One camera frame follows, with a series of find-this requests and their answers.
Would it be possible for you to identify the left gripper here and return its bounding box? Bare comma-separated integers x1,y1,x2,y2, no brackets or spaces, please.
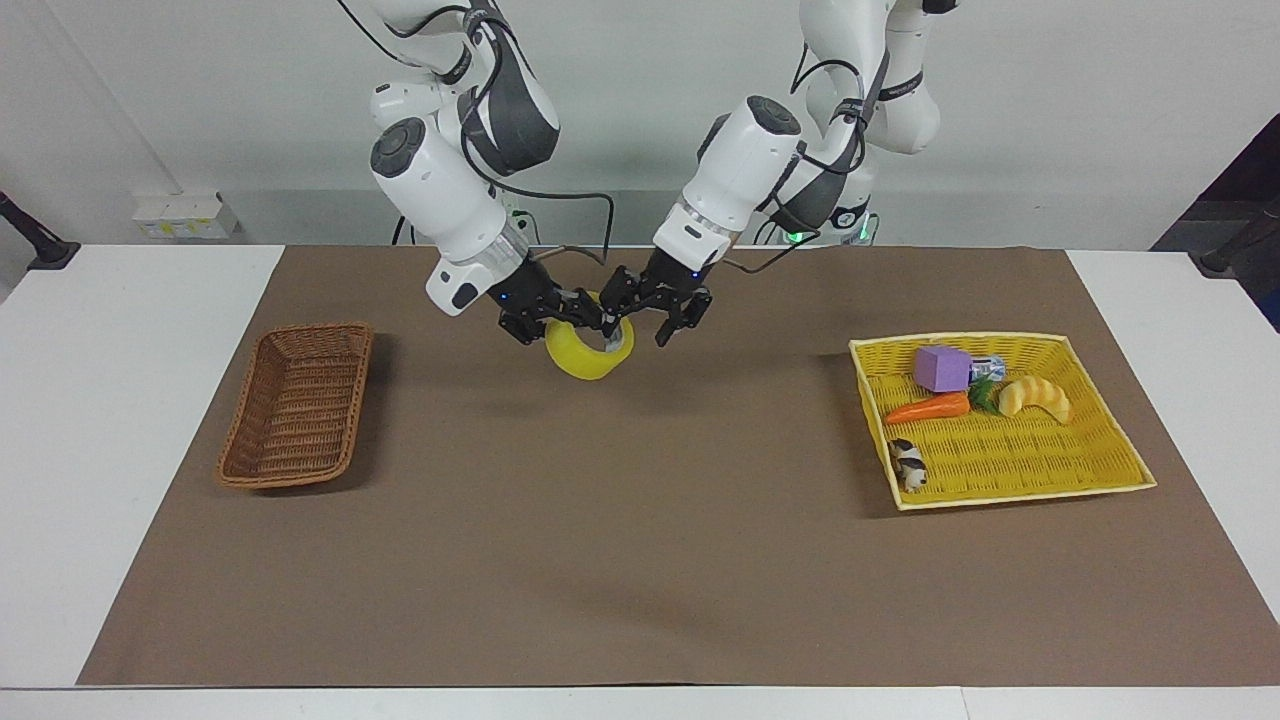
599,246,715,349

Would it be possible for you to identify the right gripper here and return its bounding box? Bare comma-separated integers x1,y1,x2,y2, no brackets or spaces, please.
487,255,611,347

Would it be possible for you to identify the yellow tape roll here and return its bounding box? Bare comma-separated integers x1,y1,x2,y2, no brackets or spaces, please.
545,291,636,382

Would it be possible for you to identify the brown wicker basket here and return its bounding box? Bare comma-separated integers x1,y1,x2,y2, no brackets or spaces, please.
215,321,375,492

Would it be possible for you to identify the yellow woven basket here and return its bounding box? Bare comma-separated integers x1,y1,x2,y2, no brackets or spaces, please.
848,331,1159,513

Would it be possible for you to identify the purple block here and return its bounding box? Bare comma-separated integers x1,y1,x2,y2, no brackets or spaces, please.
913,344,974,394

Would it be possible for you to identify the orange toy carrot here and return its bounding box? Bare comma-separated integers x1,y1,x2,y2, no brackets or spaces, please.
885,379,1002,427

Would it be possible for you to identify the black and white toy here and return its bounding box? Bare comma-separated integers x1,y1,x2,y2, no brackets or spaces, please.
887,437,929,492

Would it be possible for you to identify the yellow toy croissant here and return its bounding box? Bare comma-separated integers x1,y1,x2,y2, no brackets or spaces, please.
997,375,1073,427

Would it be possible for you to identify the black stand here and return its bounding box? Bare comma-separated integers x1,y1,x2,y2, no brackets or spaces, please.
1198,198,1280,280
0,189,82,272

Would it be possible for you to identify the black cable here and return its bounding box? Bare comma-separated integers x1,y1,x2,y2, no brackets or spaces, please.
718,228,823,275
465,150,616,269

